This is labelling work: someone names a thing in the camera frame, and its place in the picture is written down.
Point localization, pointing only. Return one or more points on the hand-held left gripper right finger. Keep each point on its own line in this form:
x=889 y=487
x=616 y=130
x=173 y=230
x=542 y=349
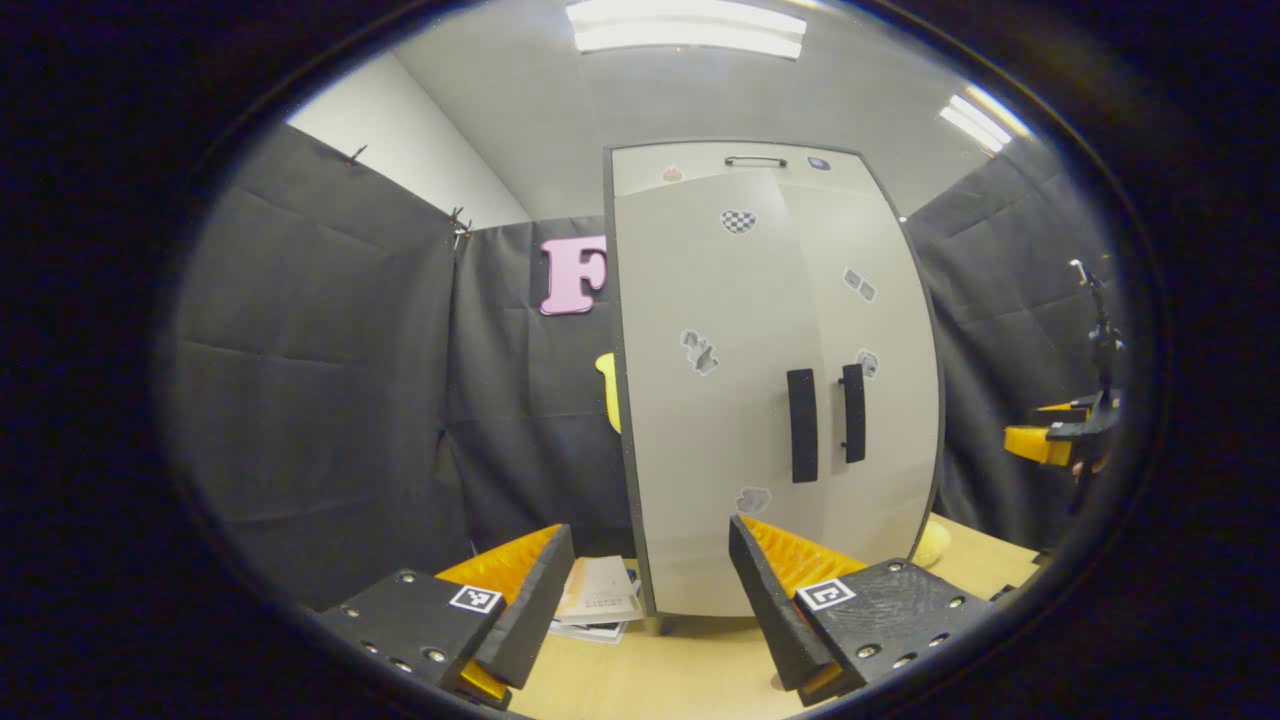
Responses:
x=770 y=610

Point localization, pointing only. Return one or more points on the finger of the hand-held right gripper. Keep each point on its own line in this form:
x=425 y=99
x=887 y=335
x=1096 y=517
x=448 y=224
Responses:
x=1060 y=408
x=1030 y=445

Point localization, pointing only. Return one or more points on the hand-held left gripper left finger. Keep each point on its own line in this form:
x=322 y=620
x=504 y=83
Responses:
x=530 y=610

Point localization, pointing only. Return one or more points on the grey cabinet door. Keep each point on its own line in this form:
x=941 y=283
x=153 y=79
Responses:
x=700 y=450
x=890 y=320

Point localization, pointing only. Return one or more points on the grey cabinet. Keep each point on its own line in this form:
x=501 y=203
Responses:
x=640 y=160

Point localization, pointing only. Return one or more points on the grey cabinet drawer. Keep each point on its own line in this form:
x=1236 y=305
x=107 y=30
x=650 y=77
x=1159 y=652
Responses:
x=700 y=160

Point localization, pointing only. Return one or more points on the stack of paper booklets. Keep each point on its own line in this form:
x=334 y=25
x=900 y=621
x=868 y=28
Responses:
x=600 y=595

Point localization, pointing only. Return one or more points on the yellow plush toy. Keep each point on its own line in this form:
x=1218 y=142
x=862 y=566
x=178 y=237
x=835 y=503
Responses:
x=932 y=545

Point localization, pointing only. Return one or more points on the long ceiling light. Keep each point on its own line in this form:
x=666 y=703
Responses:
x=690 y=28
x=980 y=120

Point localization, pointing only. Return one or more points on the black backdrop cloth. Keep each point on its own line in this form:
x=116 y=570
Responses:
x=320 y=400

